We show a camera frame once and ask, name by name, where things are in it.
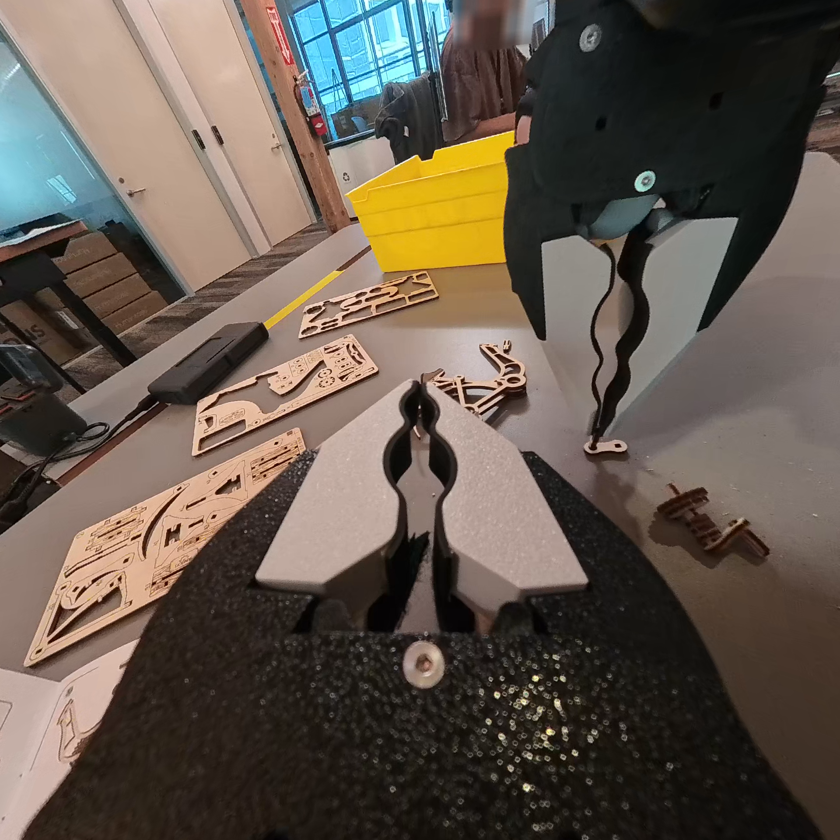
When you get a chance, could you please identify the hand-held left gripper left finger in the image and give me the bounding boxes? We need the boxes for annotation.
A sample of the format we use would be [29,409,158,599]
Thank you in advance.
[255,378,424,624]

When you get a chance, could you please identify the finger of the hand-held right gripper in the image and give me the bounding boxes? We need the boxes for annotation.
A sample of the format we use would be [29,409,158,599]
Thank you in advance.
[539,230,619,439]
[598,211,740,442]

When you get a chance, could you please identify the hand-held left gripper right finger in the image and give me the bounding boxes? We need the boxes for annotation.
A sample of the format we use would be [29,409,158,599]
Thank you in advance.
[423,381,590,634]

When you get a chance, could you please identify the wooden gear axle assembly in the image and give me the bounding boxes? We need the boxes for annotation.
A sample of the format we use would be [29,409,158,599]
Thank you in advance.
[657,483,771,560]

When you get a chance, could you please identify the wooden parts sheet with cutout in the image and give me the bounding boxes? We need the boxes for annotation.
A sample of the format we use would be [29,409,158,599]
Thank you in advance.
[191,333,381,458]

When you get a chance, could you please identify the yellow plastic bin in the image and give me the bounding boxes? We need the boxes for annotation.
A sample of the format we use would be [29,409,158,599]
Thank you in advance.
[344,130,517,274]

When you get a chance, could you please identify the black power adapter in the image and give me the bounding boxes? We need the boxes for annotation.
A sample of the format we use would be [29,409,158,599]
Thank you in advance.
[146,320,271,406]

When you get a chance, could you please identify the yellow tape strip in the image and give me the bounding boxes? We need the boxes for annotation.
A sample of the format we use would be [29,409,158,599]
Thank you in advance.
[263,268,347,330]

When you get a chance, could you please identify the dark jacket on chair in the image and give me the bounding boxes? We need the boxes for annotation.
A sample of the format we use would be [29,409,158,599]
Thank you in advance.
[374,74,445,166]

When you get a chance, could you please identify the white recycling bin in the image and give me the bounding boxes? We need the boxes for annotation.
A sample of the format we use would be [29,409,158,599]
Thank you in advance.
[325,133,396,199]

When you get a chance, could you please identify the large grid window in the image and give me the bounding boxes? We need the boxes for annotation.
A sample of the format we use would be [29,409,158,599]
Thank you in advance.
[287,0,455,104]

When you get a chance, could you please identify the black desktop device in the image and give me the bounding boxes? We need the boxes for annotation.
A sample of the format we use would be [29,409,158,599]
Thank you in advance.
[0,343,91,455]

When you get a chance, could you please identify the stack of cardboard boxes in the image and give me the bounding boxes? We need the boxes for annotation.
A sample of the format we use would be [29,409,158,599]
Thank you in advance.
[0,225,169,370]

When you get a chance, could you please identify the red fire extinguisher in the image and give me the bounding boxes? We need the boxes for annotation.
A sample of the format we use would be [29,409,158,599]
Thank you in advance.
[294,72,330,138]

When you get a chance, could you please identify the white instruction booklet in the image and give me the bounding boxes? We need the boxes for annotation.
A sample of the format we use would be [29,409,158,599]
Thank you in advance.
[0,638,140,816]

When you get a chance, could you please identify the white door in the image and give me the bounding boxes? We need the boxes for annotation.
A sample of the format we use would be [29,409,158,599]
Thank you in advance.
[0,0,257,296]
[146,0,316,232]

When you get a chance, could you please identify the dark side table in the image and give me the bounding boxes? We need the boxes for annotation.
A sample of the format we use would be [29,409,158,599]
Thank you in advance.
[0,218,137,396]

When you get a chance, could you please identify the glass partition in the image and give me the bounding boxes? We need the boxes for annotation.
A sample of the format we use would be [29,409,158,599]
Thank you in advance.
[0,18,193,306]

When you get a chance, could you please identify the wooden model frame assembly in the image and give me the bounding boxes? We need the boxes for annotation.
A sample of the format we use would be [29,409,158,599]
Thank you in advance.
[419,339,529,422]

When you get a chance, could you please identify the empty wooden sheet frame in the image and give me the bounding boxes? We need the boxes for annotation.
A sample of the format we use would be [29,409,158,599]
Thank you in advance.
[297,269,441,341]

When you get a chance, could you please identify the black cable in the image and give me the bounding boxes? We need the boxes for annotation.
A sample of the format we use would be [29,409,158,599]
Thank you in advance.
[0,392,161,527]

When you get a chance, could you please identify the wooden post with red signs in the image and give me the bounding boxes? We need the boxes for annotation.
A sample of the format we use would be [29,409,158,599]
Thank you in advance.
[238,0,353,235]

